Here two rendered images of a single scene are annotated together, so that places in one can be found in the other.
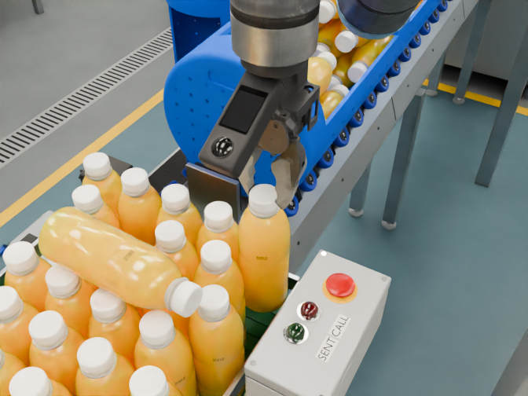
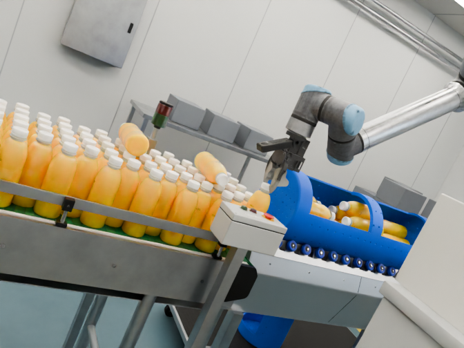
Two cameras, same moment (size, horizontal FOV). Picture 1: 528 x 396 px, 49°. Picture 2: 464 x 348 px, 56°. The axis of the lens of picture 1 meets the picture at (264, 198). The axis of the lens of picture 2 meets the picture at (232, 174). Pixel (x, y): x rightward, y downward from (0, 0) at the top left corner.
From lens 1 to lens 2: 1.03 m
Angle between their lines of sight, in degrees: 43
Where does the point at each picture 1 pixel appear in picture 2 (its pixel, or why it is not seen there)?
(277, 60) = (293, 128)
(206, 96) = not seen: hidden behind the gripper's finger
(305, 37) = (304, 127)
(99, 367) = (186, 175)
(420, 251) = not seen: outside the picture
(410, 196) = not seen: outside the picture
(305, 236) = (275, 266)
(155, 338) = (205, 184)
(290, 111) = (290, 152)
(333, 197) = (299, 273)
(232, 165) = (263, 146)
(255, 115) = (279, 142)
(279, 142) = (281, 159)
